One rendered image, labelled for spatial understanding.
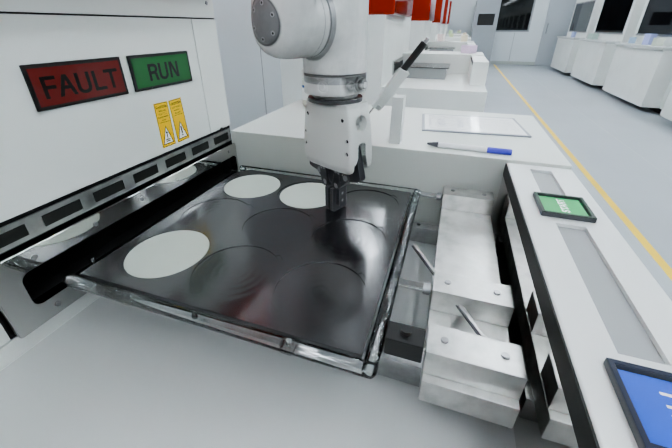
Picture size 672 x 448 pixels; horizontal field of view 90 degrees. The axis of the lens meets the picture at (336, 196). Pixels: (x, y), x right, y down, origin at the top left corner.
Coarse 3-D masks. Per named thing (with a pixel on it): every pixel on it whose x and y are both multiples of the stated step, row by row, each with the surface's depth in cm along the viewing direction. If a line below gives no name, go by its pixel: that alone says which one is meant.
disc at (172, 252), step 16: (160, 240) 45; (176, 240) 45; (192, 240) 45; (208, 240) 45; (128, 256) 42; (144, 256) 42; (160, 256) 42; (176, 256) 42; (192, 256) 42; (128, 272) 40; (144, 272) 39; (160, 272) 39; (176, 272) 39
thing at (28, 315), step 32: (192, 160) 61; (224, 160) 68; (128, 192) 49; (160, 192) 53; (64, 224) 41; (96, 224) 44; (0, 256) 35; (32, 256) 37; (0, 288) 35; (64, 288) 41; (32, 320) 38
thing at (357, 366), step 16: (80, 288) 38; (96, 288) 37; (112, 288) 37; (128, 304) 36; (144, 304) 35; (160, 304) 35; (176, 304) 35; (192, 320) 33; (208, 320) 33; (224, 320) 33; (240, 336) 32; (256, 336) 31; (272, 336) 31; (288, 352) 30; (304, 352) 30; (320, 352) 29; (336, 352) 30; (336, 368) 29; (352, 368) 28; (368, 368) 28
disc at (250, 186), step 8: (248, 176) 65; (256, 176) 65; (264, 176) 65; (232, 184) 62; (240, 184) 62; (248, 184) 62; (256, 184) 62; (264, 184) 62; (272, 184) 62; (232, 192) 59; (240, 192) 59; (248, 192) 59; (256, 192) 59; (264, 192) 59
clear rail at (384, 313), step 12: (420, 192) 59; (408, 216) 51; (408, 228) 48; (408, 240) 45; (396, 252) 43; (396, 264) 40; (396, 276) 38; (396, 288) 37; (384, 312) 34; (384, 324) 32; (372, 336) 31; (384, 336) 31; (372, 348) 30; (372, 360) 29
